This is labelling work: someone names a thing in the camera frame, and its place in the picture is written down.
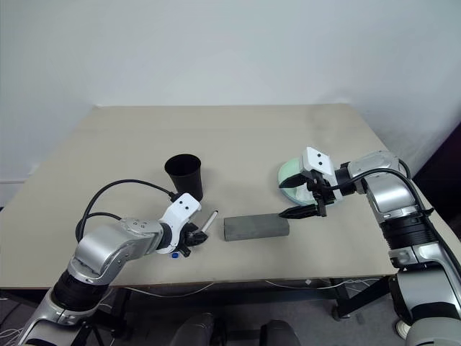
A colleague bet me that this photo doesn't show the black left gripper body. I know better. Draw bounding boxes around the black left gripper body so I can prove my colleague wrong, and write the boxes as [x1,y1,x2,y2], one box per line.
[175,223,200,254]

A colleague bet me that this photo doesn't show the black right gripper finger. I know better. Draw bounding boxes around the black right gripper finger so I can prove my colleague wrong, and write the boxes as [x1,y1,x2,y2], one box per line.
[279,174,313,190]
[278,203,322,220]

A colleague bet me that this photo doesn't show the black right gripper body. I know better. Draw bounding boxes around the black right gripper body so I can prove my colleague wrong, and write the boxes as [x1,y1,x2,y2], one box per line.
[305,171,336,218]

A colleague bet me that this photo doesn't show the light blue plate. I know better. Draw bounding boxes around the light blue plate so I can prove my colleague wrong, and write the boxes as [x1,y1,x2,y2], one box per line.
[277,179,341,207]

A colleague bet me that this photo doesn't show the light green plate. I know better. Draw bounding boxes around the light green plate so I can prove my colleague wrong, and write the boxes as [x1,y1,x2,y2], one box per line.
[277,156,305,189]

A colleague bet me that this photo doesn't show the white marker with black cap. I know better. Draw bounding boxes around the white marker with black cap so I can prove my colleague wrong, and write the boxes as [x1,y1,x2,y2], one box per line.
[199,209,219,235]

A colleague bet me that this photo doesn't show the translucent grey glasses case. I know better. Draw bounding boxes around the translucent grey glasses case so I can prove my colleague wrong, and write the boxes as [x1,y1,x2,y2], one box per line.
[223,213,291,242]

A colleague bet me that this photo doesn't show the black plastic cup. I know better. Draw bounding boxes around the black plastic cup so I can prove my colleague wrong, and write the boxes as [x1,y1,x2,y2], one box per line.
[164,154,203,200]

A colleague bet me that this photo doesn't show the dark rounded shape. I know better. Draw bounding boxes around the dark rounded shape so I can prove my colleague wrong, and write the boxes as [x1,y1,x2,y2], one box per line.
[168,311,227,346]
[259,319,303,346]

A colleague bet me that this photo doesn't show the dark maroon panel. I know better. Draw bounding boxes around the dark maroon panel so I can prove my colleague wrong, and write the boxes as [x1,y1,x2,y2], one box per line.
[413,120,461,234]

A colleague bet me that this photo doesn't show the white round floor caster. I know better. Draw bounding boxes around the white round floor caster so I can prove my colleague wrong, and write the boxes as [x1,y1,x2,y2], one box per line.
[395,319,413,340]

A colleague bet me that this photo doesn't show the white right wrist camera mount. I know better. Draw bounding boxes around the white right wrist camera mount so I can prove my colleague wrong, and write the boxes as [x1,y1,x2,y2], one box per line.
[300,146,341,205]

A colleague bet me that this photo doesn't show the white floor cable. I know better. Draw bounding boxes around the white floor cable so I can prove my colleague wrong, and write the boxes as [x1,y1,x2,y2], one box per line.
[120,282,215,299]
[265,276,385,290]
[0,326,32,345]

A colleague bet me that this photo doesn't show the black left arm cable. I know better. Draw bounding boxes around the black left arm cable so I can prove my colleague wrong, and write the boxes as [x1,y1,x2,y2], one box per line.
[74,178,181,249]

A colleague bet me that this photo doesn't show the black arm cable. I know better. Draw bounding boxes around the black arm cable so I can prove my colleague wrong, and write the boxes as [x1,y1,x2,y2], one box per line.
[74,178,181,249]
[323,158,435,217]

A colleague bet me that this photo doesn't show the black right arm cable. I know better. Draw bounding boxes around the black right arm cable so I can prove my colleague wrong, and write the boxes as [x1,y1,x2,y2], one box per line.
[323,158,435,217]

